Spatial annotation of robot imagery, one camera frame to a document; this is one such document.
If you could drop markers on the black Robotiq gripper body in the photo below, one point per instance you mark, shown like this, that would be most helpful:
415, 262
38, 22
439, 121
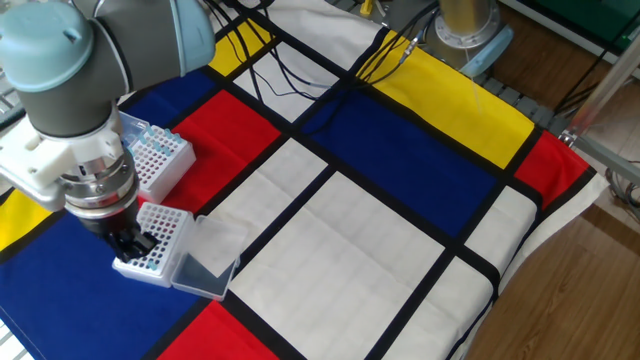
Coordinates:
112, 225

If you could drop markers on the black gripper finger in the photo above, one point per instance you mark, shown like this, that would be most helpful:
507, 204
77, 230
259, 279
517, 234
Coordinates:
145, 241
125, 250

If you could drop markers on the white pipette tip box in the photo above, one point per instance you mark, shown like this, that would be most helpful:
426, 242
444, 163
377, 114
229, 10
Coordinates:
170, 172
150, 277

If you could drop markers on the blue pipette tip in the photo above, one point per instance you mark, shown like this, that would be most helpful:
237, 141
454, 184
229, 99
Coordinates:
132, 148
156, 146
149, 131
177, 138
167, 134
151, 264
166, 150
142, 140

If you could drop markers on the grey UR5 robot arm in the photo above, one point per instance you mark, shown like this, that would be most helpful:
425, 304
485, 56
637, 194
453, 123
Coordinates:
100, 50

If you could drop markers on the silver wrist coupling flange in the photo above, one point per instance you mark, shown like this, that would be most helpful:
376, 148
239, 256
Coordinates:
100, 190

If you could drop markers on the Mondrian pattern colour-block tablecloth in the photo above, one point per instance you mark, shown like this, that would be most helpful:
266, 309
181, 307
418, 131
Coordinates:
390, 150

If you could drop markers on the yellow plastic clip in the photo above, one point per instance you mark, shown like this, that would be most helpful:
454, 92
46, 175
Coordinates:
366, 7

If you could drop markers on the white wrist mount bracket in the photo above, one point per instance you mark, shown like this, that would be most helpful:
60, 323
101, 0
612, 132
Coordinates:
40, 160

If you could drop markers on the aluminium frame beam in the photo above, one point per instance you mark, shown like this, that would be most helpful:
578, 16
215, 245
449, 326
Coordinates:
610, 160

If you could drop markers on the aluminium frame post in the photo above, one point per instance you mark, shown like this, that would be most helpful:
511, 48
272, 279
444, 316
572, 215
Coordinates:
605, 85

